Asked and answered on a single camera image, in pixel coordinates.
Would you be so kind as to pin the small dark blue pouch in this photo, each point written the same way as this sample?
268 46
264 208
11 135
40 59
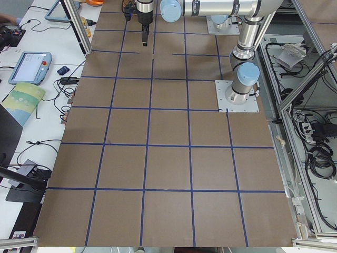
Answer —
63 70

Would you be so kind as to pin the black monitor stand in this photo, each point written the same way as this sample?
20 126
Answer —
28 183

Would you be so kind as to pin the right teach pendant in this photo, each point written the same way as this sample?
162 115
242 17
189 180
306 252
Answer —
56 13

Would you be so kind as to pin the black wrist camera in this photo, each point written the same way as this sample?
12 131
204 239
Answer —
128 8

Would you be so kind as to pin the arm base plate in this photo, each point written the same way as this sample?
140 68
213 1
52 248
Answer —
229 101
223 25

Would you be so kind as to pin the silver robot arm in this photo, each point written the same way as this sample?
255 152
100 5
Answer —
257 15

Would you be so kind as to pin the orange bucket with lid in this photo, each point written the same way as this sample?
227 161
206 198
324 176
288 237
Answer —
95 2

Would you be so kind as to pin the teach pendant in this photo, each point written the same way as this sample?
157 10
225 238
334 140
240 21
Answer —
56 13
31 68

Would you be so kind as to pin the aluminium frame post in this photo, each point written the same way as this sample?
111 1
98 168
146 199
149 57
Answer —
77 26

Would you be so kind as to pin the rolled green patterned mat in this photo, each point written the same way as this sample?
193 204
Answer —
22 100

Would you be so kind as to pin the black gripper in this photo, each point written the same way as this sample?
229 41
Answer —
144 17

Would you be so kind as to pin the left teach pendant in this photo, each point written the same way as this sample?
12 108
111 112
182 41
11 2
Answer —
31 68

